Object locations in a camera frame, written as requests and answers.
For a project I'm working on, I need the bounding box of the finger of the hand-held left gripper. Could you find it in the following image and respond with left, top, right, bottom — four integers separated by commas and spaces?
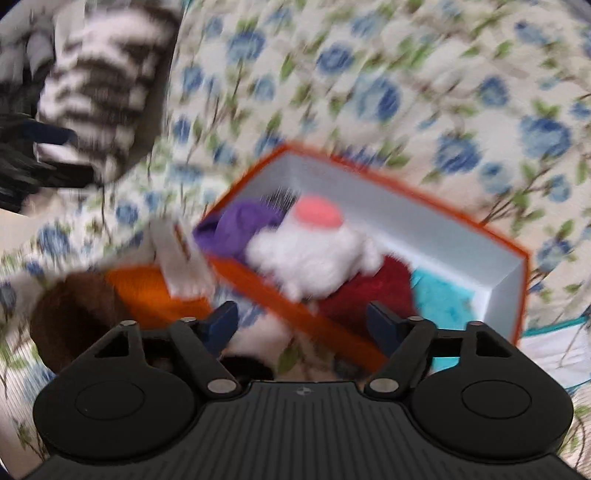
0, 143, 96, 191
0, 113, 80, 149

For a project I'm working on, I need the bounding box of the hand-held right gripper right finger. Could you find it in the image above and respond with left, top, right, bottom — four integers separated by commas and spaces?
364, 300, 514, 398

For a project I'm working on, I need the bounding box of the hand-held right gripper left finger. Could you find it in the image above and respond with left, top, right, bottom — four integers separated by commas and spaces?
95, 300, 242, 398

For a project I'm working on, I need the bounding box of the brown and orange plush toy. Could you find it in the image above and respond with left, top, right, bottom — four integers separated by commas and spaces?
30, 216, 289, 377

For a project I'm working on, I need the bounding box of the orange cardboard box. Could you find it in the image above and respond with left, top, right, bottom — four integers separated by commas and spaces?
194, 142, 531, 372

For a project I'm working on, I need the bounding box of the red plush toy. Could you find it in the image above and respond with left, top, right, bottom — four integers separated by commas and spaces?
318, 255, 415, 335

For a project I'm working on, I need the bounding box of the teal cloth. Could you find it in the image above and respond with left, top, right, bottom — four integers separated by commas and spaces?
410, 269, 488, 334

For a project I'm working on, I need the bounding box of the zebra striped plush blanket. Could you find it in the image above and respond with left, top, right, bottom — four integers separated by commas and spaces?
0, 0, 183, 188

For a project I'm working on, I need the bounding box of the purple plush toy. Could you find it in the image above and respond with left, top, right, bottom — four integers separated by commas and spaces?
193, 198, 289, 260

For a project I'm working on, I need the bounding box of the white and pink plush toy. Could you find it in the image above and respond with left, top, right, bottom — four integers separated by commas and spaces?
244, 193, 385, 302

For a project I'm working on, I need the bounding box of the white face mask packet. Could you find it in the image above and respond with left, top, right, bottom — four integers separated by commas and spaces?
516, 315, 591, 394

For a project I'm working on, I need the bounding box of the blue floral bedsheet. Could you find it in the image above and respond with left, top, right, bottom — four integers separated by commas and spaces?
0, 0, 591, 467

